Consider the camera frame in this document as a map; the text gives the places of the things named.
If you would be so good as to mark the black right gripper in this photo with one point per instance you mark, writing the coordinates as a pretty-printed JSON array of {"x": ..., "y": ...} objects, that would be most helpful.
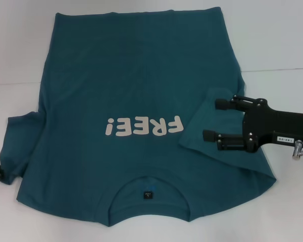
[{"x": 265, "y": 123}]

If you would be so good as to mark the teal t-shirt with FREE print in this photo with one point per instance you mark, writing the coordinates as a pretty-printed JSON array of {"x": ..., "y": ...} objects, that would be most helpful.
[{"x": 128, "y": 75}]

